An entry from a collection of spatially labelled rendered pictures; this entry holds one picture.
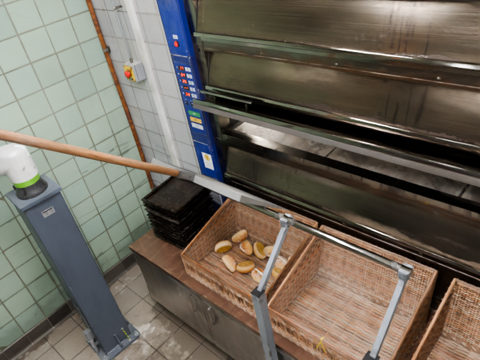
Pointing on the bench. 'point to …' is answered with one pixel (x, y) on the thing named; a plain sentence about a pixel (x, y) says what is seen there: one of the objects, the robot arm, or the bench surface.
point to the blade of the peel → (222, 187)
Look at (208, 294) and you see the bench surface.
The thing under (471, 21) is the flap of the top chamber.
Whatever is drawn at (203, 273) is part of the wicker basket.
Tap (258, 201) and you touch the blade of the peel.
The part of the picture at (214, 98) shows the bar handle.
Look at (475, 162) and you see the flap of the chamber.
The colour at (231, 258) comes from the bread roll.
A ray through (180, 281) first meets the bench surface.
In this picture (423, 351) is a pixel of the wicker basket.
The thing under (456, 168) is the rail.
